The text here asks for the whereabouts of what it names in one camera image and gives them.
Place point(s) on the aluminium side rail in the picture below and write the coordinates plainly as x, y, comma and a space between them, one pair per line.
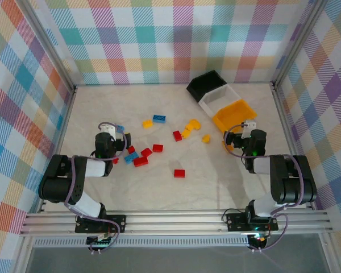
287, 128
64, 122

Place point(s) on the small blue lego brick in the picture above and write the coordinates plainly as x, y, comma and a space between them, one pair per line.
120, 128

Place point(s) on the small circuit board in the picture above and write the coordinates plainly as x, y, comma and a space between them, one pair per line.
99, 241
258, 241

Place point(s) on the wide aluminium mounting rail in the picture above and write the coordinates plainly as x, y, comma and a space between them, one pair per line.
173, 223

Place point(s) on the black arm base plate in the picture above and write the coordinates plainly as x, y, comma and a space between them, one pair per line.
236, 221
116, 223

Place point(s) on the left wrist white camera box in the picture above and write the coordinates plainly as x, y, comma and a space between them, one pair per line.
108, 130

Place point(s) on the long blue lego brick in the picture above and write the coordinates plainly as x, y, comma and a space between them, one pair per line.
159, 118
130, 158

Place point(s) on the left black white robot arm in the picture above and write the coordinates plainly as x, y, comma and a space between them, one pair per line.
57, 182

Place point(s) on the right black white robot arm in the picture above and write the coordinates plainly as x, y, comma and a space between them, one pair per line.
295, 185

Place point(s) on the aluminium frame post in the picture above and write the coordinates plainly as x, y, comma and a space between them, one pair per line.
299, 42
51, 47

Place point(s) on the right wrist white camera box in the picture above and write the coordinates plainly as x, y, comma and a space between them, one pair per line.
249, 128

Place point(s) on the yellow lego brick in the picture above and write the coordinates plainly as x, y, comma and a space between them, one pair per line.
185, 133
189, 127
196, 123
206, 138
147, 123

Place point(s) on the yellow plastic bin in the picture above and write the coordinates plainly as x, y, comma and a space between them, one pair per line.
236, 113

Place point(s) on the black plastic bin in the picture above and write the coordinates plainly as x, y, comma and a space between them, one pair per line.
207, 84

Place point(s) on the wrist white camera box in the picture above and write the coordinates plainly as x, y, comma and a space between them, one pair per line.
249, 128
108, 130

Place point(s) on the red lego brick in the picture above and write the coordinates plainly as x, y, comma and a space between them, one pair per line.
158, 148
140, 161
115, 161
177, 135
146, 152
179, 173
131, 149

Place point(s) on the white plastic bin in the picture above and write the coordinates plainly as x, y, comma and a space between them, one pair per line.
216, 98

